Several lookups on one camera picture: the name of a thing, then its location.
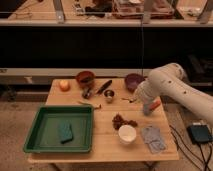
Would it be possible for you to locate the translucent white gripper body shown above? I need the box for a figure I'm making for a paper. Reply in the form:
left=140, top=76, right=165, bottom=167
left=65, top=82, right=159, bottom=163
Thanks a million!
left=133, top=81, right=149, bottom=103

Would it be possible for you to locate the small metal fork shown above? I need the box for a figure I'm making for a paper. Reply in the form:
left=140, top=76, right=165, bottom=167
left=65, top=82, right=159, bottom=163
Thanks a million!
left=121, top=98, right=136, bottom=103

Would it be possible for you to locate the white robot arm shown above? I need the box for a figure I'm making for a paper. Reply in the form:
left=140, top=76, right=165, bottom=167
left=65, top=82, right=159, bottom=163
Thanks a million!
left=134, top=63, right=213, bottom=126

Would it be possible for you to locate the small metal cup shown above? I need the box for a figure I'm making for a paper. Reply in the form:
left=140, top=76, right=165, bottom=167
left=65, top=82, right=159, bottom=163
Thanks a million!
left=104, top=89, right=115, bottom=103

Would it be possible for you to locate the purple bowl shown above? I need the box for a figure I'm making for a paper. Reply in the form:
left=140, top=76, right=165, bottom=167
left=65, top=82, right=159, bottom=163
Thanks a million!
left=124, top=73, right=145, bottom=92

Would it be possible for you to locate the bunch of dark grapes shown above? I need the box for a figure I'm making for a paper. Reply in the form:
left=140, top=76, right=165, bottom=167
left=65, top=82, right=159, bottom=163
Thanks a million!
left=112, top=114, right=138, bottom=130

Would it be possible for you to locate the grey folded cloth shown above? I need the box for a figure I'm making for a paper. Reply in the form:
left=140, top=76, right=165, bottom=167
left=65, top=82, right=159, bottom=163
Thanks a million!
left=141, top=126, right=166, bottom=154

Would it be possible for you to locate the wooden table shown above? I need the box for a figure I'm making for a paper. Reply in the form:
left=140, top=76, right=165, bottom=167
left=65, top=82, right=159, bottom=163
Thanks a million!
left=28, top=78, right=179, bottom=164

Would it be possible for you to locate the white bowl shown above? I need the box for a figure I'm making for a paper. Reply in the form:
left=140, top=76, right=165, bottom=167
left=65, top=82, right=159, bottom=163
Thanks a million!
left=118, top=125, right=136, bottom=144

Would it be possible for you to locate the dark metal can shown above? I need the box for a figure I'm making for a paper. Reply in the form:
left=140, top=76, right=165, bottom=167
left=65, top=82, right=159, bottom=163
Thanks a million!
left=82, top=87, right=92, bottom=99

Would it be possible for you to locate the brown bowl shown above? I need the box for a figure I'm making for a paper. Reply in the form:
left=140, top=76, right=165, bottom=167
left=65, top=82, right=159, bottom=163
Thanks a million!
left=76, top=71, right=95, bottom=88

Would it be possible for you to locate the black foot pedal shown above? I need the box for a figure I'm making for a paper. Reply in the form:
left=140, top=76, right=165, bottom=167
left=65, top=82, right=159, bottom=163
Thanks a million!
left=187, top=125, right=212, bottom=144

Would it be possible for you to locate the orange fruit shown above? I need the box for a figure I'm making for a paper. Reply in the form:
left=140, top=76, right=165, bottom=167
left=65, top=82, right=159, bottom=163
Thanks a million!
left=59, top=80, right=70, bottom=91

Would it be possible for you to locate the green sponge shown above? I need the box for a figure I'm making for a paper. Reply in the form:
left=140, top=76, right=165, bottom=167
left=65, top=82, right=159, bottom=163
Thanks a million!
left=58, top=122, right=73, bottom=144

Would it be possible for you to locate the green plastic tray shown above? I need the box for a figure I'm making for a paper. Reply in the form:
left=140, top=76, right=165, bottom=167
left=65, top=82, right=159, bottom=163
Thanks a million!
left=23, top=105, right=94, bottom=153

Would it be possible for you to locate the black handled knife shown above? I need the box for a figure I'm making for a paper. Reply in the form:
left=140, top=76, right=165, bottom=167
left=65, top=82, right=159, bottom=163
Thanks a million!
left=96, top=80, right=112, bottom=94

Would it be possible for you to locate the wooden handled utensil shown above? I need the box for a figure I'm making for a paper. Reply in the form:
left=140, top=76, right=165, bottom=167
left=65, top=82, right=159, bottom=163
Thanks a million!
left=78, top=101, right=102, bottom=110

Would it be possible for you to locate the black floor cable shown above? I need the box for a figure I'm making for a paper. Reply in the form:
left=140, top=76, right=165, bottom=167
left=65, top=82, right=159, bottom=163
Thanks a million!
left=169, top=123, right=213, bottom=171

